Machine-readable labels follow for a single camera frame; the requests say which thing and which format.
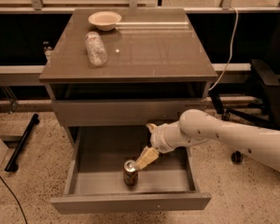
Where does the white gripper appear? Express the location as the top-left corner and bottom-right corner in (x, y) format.
(134, 123), (172, 171)

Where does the orange soda can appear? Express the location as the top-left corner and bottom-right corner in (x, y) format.
(123, 160), (138, 186)

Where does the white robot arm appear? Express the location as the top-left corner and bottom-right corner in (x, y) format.
(135, 109), (280, 172)

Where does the open grey middle drawer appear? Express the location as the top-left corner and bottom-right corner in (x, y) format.
(51, 126), (211, 214)

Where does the grey drawer cabinet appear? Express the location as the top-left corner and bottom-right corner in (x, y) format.
(39, 8), (217, 141)

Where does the closed grey top drawer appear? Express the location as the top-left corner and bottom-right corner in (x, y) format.
(51, 98), (207, 127)

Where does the clear plastic water bottle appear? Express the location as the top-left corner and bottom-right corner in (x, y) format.
(85, 32), (107, 67)

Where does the white paper bowl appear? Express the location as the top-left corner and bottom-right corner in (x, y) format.
(88, 11), (121, 31)

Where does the small bottle behind cabinet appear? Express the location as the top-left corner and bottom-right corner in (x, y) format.
(43, 41), (52, 62)

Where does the black metal bar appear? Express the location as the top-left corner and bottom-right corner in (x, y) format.
(5, 114), (39, 172)

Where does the black office chair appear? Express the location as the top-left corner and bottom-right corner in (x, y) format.
(220, 0), (280, 164)

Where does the white hanging cable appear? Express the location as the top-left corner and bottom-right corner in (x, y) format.
(207, 7), (239, 92)

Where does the black floor cable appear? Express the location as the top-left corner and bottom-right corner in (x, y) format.
(0, 167), (29, 224)

